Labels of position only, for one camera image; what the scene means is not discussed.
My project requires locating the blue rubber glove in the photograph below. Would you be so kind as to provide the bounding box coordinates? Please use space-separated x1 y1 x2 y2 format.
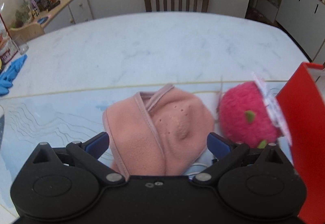
0 55 28 96

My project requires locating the red white cardboard box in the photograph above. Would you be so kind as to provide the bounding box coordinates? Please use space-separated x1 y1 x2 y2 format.
276 62 324 223

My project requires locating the red printed package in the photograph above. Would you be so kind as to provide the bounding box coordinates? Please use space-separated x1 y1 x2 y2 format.
0 17 18 65

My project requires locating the white wooden sideboard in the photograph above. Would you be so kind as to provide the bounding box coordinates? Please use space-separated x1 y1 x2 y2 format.
9 0 93 41

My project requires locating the clear glass jar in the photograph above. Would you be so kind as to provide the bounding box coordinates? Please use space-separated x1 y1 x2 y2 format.
13 35 29 55

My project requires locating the pink plush toy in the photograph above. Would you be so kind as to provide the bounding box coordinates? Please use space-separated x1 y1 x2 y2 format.
218 81 282 148

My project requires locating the white cabinet row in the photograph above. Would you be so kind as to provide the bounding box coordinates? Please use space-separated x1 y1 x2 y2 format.
275 0 324 59

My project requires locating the pink fleece hat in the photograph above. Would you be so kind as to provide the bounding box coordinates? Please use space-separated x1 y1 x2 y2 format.
102 84 214 178

